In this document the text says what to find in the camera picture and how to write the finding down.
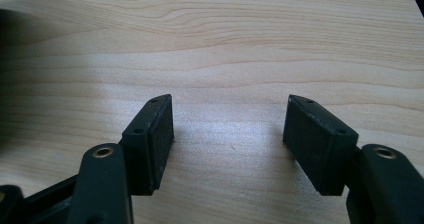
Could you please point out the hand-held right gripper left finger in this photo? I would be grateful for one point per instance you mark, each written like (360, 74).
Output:
(146, 147)

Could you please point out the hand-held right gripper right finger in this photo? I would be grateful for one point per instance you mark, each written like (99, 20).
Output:
(320, 144)

